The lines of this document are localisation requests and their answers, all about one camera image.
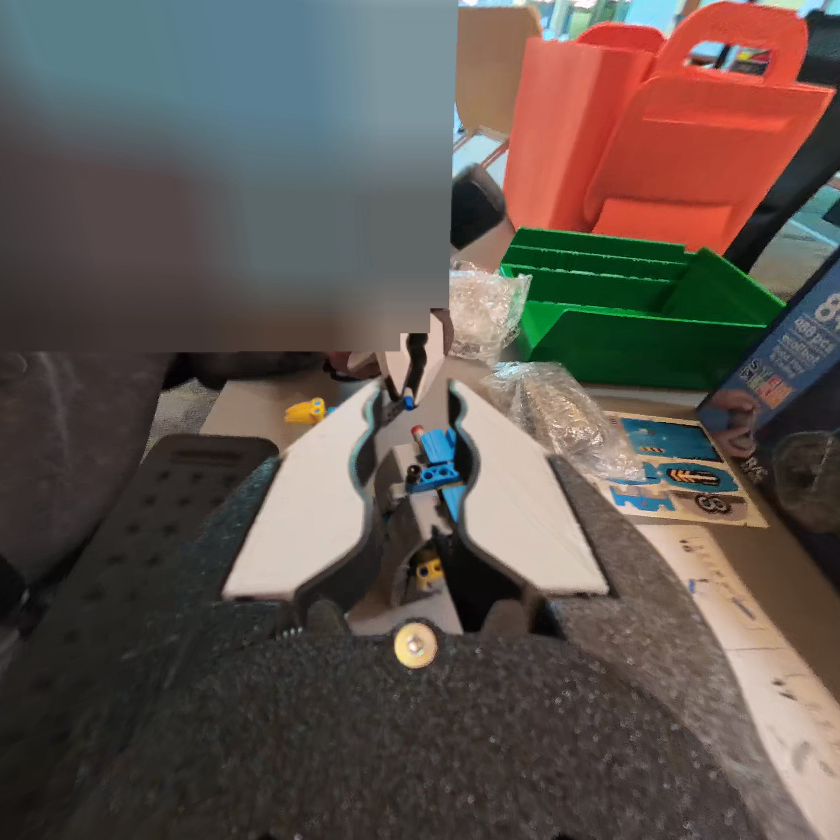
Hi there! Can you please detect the blue sticker sheet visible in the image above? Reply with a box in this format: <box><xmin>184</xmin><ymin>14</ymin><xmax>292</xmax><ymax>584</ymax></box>
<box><xmin>592</xmin><ymin>409</ymin><xmax>770</xmax><ymax>530</ymax></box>

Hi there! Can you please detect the green storage bin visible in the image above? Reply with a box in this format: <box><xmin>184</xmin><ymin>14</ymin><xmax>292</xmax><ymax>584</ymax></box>
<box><xmin>499</xmin><ymin>225</ymin><xmax>788</xmax><ymax>392</ymax></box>

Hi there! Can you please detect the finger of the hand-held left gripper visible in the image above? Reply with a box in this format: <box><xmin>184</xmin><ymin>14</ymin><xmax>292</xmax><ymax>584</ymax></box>
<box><xmin>413</xmin><ymin>353</ymin><xmax>448</xmax><ymax>396</ymax></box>
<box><xmin>375</xmin><ymin>350</ymin><xmax>404</xmax><ymax>403</ymax></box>

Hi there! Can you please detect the white instruction booklet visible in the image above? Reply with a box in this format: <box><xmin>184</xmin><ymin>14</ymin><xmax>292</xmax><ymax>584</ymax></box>
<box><xmin>626</xmin><ymin>520</ymin><xmax>840</xmax><ymax>840</ymax></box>

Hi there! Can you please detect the clear plastic bag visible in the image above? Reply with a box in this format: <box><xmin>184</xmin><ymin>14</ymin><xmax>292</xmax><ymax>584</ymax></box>
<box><xmin>481</xmin><ymin>360</ymin><xmax>648</xmax><ymax>484</ymax></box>
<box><xmin>448</xmin><ymin>258</ymin><xmax>534</xmax><ymax>366</ymax></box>

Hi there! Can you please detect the grey desk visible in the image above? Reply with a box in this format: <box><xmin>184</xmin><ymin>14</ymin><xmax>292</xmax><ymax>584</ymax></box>
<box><xmin>197</xmin><ymin>217</ymin><xmax>840</xmax><ymax>690</ymax></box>

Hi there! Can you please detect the black strap piece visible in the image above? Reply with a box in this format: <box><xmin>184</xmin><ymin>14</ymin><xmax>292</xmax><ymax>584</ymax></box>
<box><xmin>451</xmin><ymin>163</ymin><xmax>508</xmax><ymax>252</ymax></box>

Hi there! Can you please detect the dark robot kit box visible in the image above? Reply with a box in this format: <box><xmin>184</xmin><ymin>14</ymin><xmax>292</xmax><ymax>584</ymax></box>
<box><xmin>694</xmin><ymin>255</ymin><xmax>840</xmax><ymax>581</ymax></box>

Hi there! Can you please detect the wooden tilted desk stand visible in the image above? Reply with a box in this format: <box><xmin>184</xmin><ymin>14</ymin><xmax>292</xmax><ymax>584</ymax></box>
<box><xmin>454</xmin><ymin>4</ymin><xmax>546</xmax><ymax>173</ymax></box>

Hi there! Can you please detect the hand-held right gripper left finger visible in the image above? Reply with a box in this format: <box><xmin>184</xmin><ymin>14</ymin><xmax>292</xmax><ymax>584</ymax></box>
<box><xmin>222</xmin><ymin>381</ymin><xmax>389</xmax><ymax>616</ymax></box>

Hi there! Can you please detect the black perforated pad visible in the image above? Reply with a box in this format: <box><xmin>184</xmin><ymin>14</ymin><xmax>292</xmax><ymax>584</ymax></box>
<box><xmin>0</xmin><ymin>432</ymin><xmax>281</xmax><ymax>821</ymax></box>

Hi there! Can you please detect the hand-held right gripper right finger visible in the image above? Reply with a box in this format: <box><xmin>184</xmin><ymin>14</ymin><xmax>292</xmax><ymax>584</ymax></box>
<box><xmin>448</xmin><ymin>379</ymin><xmax>611</xmax><ymax>619</ymax></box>

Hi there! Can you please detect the blue toy brick robot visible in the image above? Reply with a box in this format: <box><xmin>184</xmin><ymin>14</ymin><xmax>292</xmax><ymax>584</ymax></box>
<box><xmin>373</xmin><ymin>422</ymin><xmax>481</xmax><ymax>609</ymax></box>

